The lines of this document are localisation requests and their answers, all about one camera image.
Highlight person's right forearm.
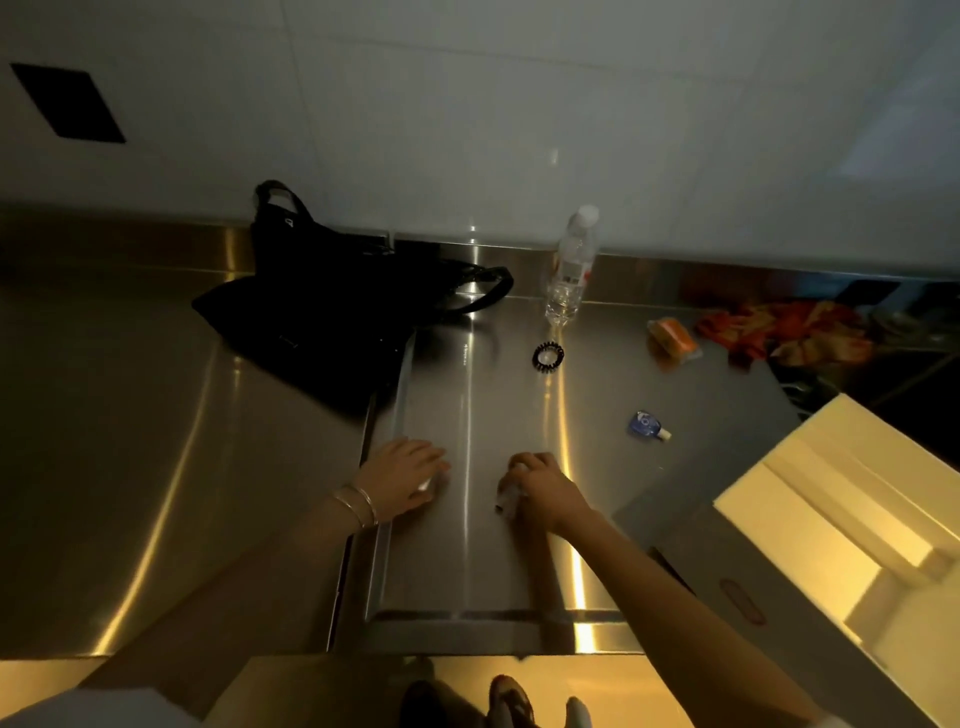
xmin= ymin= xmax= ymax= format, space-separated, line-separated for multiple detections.
xmin=553 ymin=511 xmax=826 ymax=728

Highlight small blue bottle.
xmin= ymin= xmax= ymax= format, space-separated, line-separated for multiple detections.
xmin=626 ymin=410 xmax=673 ymax=443

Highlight gold bangle bracelets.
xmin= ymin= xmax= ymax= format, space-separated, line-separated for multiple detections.
xmin=333 ymin=483 xmax=378 ymax=532

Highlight orange snack packet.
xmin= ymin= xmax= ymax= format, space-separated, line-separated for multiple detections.
xmin=646 ymin=316 xmax=704 ymax=366

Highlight white foam box insert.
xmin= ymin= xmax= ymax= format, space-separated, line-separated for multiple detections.
xmin=712 ymin=393 xmax=960 ymax=728

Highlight black wall panel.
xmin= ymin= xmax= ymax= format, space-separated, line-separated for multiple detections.
xmin=9 ymin=63 xmax=127 ymax=145

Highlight person's left hand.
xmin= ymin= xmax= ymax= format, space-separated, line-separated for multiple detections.
xmin=351 ymin=437 xmax=452 ymax=525

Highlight stainless steel recessed lid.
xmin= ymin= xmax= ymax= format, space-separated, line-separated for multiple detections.
xmin=363 ymin=330 xmax=601 ymax=624

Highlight grey cardboard box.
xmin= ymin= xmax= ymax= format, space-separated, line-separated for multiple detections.
xmin=611 ymin=491 xmax=894 ymax=728

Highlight person's right hand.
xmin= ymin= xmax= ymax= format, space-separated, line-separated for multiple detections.
xmin=498 ymin=452 xmax=594 ymax=538

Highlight small clear bottle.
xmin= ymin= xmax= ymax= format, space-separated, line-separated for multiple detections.
xmin=494 ymin=463 xmax=528 ymax=520

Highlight red brown sneaker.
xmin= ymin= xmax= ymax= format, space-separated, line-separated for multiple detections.
xmin=487 ymin=674 xmax=539 ymax=728

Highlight clear plastic water bottle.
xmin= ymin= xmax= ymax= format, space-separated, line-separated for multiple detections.
xmin=543 ymin=204 xmax=601 ymax=328

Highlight person's left forearm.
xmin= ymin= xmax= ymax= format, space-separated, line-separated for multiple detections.
xmin=78 ymin=480 xmax=370 ymax=714

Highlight black handbag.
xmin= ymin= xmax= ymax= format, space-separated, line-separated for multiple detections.
xmin=191 ymin=180 xmax=516 ymax=418

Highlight red orange patterned cloth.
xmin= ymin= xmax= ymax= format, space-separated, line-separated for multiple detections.
xmin=694 ymin=300 xmax=877 ymax=369

